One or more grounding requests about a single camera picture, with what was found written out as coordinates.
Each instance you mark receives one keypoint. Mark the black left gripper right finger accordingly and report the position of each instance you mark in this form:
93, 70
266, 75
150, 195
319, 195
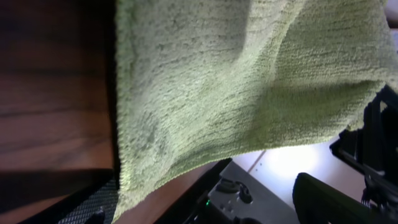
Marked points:
316, 202

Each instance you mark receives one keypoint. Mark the light green microfiber cloth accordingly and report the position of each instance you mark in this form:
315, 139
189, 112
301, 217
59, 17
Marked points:
201, 81

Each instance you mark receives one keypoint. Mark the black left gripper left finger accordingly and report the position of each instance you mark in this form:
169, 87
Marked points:
94, 204

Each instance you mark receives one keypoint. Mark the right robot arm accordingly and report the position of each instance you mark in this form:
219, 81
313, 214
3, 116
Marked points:
372, 151

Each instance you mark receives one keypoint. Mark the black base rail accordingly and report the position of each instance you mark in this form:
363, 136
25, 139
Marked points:
228, 194

